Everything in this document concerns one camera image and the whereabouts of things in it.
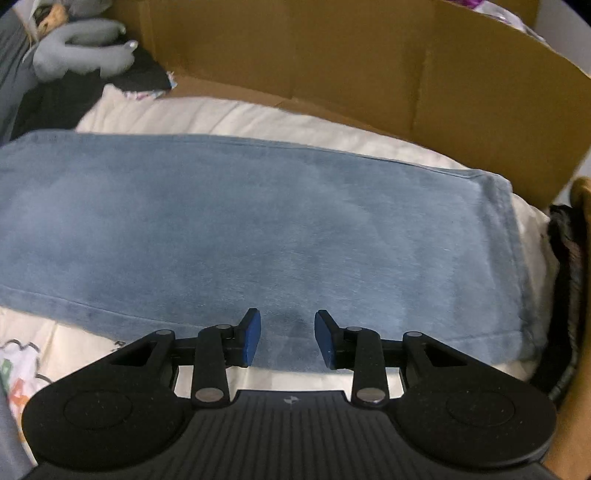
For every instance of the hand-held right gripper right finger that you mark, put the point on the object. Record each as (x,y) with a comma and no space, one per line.
(325,339)

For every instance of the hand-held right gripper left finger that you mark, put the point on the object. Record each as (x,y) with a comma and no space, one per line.
(251,337)

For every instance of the light blue jeans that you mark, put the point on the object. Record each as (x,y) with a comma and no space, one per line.
(231,221)

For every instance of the cream bear printed bed sheet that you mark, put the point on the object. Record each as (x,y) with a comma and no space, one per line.
(207,115)

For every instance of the folded brown garment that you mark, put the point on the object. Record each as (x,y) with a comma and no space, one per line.
(577,415)

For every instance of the small floral cloth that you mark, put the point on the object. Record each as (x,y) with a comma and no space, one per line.
(147,93)

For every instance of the flat brown cardboard sheet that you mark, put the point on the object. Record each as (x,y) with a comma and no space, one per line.
(346,60)

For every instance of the black garment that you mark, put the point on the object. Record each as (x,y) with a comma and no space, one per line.
(60,101)

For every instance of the grey neck pillow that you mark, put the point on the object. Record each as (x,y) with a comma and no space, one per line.
(69,55)

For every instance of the grey blue duvet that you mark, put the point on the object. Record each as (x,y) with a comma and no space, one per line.
(11,69)

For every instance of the small brown plush toy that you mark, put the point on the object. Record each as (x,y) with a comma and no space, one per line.
(51,16)

